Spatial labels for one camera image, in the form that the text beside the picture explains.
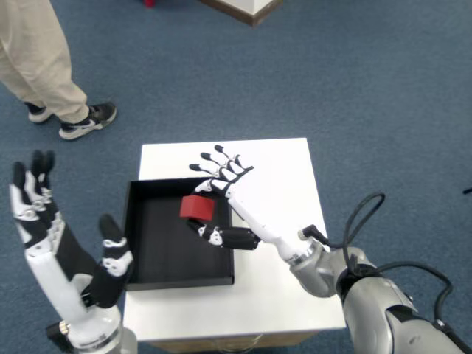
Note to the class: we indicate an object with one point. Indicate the red cube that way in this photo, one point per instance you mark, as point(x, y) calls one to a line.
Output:
point(197, 207)

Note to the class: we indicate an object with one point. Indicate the white platform with wooden base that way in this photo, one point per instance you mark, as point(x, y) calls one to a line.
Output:
point(258, 7)

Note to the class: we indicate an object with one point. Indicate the black open box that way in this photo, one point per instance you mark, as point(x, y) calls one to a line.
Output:
point(166, 250)

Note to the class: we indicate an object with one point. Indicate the small dark object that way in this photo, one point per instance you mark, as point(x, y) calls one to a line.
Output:
point(467, 190)

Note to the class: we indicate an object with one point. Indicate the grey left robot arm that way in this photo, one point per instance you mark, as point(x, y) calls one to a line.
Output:
point(129, 343)

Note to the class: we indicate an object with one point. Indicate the white table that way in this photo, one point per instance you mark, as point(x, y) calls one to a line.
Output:
point(287, 177)

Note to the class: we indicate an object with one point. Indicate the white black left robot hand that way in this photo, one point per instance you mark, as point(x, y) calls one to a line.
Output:
point(51, 273)

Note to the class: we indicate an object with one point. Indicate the beige trousers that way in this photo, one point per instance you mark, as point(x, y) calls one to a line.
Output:
point(33, 55)

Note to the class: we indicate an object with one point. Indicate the clear round container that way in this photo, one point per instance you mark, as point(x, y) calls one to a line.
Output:
point(239, 343)

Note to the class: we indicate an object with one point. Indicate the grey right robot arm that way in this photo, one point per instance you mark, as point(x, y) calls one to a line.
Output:
point(368, 295)

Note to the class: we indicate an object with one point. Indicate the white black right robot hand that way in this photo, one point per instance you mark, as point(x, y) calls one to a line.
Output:
point(250, 214)

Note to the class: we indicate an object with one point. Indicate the small red object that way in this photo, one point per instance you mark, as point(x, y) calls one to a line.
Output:
point(150, 3)

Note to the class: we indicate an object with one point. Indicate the black white sneaker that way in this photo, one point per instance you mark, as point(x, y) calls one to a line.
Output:
point(85, 124)
point(38, 114)

